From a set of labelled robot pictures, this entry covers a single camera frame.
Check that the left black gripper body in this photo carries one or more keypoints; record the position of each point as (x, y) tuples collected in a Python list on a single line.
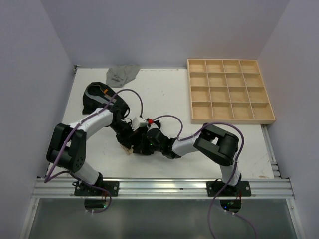
[(123, 129)]

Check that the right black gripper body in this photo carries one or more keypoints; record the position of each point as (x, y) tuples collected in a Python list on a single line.
[(147, 143)]

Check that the black underwear beige waistband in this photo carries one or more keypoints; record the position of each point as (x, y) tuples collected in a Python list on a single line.
[(145, 147)]

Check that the black striped underwear grey waistband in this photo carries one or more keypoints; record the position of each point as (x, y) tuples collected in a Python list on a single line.
[(97, 95)]

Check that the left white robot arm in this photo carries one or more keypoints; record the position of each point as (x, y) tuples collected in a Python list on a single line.
[(67, 148)]

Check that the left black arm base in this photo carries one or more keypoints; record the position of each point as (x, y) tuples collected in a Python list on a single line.
[(100, 188)]

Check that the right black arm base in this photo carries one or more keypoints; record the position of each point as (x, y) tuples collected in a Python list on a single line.
[(216, 188)]

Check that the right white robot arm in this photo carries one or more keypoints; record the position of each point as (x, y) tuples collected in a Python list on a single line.
[(218, 145)]

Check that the grey crumpled underwear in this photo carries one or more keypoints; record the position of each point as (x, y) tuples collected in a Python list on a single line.
[(118, 76)]

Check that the wooden compartment tray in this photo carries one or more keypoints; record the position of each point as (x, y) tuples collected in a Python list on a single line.
[(228, 90)]

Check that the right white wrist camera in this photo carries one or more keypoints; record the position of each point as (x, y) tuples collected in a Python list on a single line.
[(153, 124)]

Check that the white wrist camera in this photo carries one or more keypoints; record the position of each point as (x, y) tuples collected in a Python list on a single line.
[(138, 122), (153, 124)]

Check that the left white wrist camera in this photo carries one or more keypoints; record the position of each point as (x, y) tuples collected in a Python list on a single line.
[(138, 122)]

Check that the aluminium mounting rail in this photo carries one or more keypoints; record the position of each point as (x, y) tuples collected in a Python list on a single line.
[(142, 188)]

